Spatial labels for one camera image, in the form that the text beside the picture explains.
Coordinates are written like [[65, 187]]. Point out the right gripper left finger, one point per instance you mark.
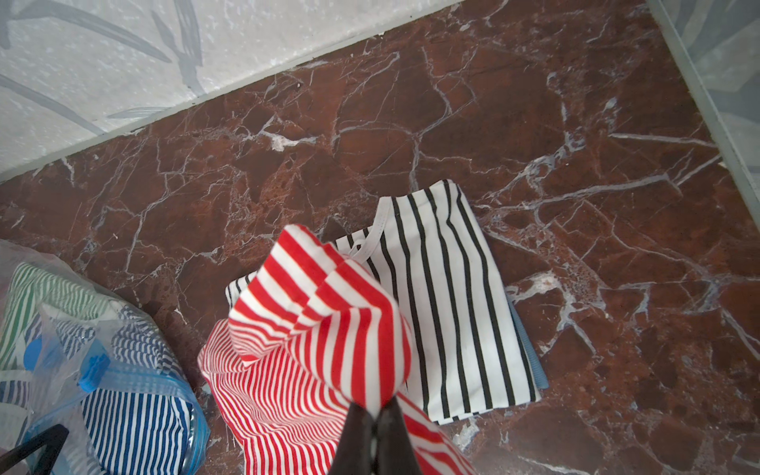
[[353, 455]]

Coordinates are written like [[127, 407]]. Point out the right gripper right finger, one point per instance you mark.
[[395, 454]]

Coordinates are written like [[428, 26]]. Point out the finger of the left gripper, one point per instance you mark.
[[48, 444]]

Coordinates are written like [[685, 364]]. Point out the blue zipper slider clip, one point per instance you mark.
[[92, 371]]

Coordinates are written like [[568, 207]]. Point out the clear plastic vacuum bag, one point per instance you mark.
[[89, 368]]

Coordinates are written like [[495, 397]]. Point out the black white striped garment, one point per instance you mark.
[[427, 251]]

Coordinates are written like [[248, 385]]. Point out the red white striped garment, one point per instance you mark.
[[312, 333]]

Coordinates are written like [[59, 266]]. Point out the blue tank top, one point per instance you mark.
[[540, 378]]

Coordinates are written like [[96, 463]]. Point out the blue vacuum valve cap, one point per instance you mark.
[[32, 354]]

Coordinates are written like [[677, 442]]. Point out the blue white striped garment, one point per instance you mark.
[[130, 404]]

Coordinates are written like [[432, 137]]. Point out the green white striped garment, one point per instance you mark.
[[31, 286]]

